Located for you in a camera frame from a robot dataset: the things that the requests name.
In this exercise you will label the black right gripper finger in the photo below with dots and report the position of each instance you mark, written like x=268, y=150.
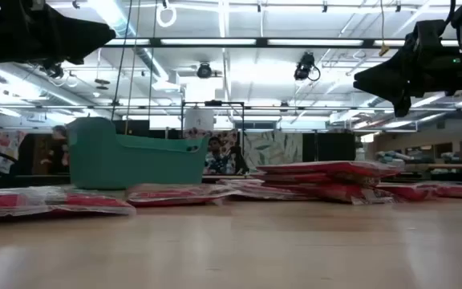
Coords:
x=402, y=108
x=379, y=82

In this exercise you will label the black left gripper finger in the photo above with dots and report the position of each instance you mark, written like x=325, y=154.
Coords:
x=102, y=36

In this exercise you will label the red popcorn bag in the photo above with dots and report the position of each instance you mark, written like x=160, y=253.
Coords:
x=175, y=196
x=295, y=178
x=74, y=204
x=241, y=182
x=459, y=190
x=335, y=194
x=407, y=191
x=327, y=168
x=267, y=193

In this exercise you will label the black panel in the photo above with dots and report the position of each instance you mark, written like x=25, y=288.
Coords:
x=329, y=146

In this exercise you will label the round black ceiling device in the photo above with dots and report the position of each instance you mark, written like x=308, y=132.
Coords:
x=204, y=70

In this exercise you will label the floral cloth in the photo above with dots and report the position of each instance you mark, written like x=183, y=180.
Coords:
x=2, y=144

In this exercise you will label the person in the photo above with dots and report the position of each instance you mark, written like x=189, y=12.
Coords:
x=59, y=152
x=217, y=160

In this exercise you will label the leaf pattern panel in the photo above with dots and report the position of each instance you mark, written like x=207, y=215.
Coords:
x=273, y=148

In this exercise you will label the white cylinder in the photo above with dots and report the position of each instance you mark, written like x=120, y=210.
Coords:
x=199, y=119

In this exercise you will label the teal plastic basket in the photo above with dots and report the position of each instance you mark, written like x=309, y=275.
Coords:
x=134, y=164

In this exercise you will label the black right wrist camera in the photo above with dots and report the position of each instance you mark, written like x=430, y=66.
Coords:
x=427, y=38

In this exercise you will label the black overhead camera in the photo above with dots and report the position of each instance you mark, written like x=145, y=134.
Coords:
x=304, y=67

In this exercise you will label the black aluminium rig frame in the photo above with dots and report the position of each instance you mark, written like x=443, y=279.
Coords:
x=259, y=41

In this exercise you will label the black metal stand frame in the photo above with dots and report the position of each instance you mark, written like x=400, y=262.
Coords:
x=215, y=103

